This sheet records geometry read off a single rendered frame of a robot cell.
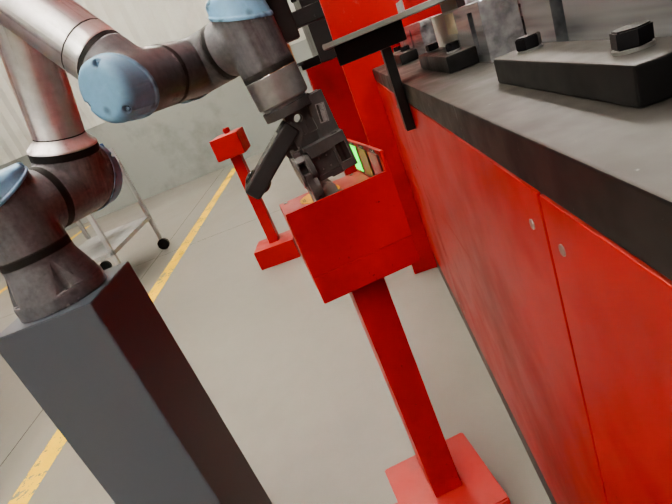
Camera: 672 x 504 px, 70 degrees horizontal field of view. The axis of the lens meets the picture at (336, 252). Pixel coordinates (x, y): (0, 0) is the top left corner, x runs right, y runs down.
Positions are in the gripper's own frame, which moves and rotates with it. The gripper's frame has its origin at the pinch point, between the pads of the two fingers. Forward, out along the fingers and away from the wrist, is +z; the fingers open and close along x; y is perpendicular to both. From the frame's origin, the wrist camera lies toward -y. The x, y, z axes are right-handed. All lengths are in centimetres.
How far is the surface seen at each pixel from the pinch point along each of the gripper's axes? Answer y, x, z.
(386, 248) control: 5.4, -5.0, 4.4
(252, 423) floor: -49, 70, 70
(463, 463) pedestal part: 2, 7, 63
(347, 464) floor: -23, 34, 72
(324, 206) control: 0.0, -5.0, -5.8
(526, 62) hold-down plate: 23.4, -23.2, -14.2
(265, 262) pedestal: -31, 205, 68
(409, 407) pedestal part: -2.4, 2.1, 38.2
